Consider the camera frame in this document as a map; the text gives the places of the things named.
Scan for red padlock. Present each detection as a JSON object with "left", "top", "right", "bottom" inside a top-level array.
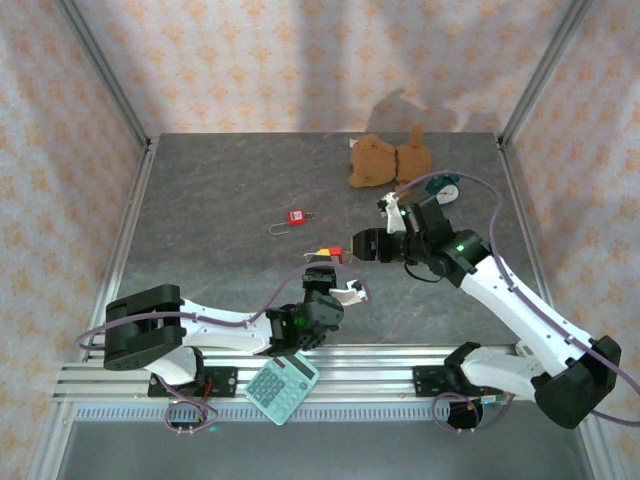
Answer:
[
  {"left": 268, "top": 209, "right": 308, "bottom": 237},
  {"left": 304, "top": 246, "right": 345, "bottom": 265}
]

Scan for teal alarm clock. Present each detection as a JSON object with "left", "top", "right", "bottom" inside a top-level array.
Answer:
[{"left": 424, "top": 173, "right": 460, "bottom": 206}]

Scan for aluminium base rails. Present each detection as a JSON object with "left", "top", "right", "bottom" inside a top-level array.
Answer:
[{"left": 52, "top": 343, "right": 601, "bottom": 404}]

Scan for teal calculator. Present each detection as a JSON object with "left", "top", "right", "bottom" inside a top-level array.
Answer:
[{"left": 243, "top": 349, "right": 321, "bottom": 427}]

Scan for brown teddy bear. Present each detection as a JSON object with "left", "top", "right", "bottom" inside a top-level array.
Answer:
[{"left": 348, "top": 122, "right": 433, "bottom": 194}]

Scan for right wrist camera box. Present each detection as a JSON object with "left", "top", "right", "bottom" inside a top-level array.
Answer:
[{"left": 376, "top": 192, "right": 404, "bottom": 235}]

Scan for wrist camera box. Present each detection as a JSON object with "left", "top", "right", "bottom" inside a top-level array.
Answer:
[
  {"left": 328, "top": 278, "right": 367, "bottom": 308},
  {"left": 376, "top": 192, "right": 404, "bottom": 235}
]

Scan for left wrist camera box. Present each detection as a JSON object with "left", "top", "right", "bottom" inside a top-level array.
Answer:
[{"left": 328, "top": 278, "right": 367, "bottom": 308}]

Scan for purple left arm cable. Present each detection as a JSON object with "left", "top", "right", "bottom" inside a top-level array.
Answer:
[{"left": 74, "top": 262, "right": 374, "bottom": 435}]

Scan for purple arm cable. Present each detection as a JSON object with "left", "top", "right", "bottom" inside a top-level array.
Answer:
[
  {"left": 74, "top": 262, "right": 374, "bottom": 435},
  {"left": 394, "top": 170, "right": 640, "bottom": 435}
]

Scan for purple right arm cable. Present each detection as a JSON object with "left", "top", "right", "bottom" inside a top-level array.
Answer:
[{"left": 394, "top": 170, "right": 640, "bottom": 435}]

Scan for grey slotted cable duct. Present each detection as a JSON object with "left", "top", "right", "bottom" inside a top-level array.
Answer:
[{"left": 72, "top": 403, "right": 584, "bottom": 424}]

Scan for aluminium table side rail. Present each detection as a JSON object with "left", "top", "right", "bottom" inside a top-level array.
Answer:
[
  {"left": 79, "top": 135, "right": 161, "bottom": 361},
  {"left": 496, "top": 135, "right": 574, "bottom": 359}
]

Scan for aluminium frame post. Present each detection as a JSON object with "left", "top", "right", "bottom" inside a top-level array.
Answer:
[
  {"left": 54, "top": 0, "right": 154, "bottom": 151},
  {"left": 497, "top": 0, "right": 599, "bottom": 151}
]

